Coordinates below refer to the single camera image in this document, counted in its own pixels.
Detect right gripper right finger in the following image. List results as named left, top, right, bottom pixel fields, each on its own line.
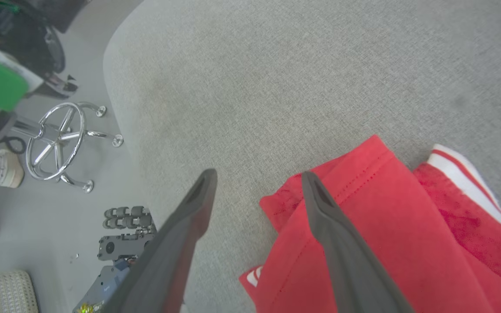
left=301, top=170, right=414, bottom=313

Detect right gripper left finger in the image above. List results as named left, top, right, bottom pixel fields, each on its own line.
left=102, top=168, right=219, bottom=313

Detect red basketball jersey white sleeves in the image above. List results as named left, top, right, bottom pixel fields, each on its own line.
left=238, top=134, right=501, bottom=313

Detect grey robot wheeled base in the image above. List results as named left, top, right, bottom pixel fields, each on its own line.
left=73, top=206, right=158, bottom=313

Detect chrome stool base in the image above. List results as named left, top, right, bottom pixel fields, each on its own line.
left=10, top=102, right=124, bottom=193

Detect white woven basket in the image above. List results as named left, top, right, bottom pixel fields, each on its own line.
left=0, top=269, right=39, bottom=313

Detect grey fabric sofa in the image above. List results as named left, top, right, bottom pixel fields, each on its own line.
left=103, top=0, right=501, bottom=313

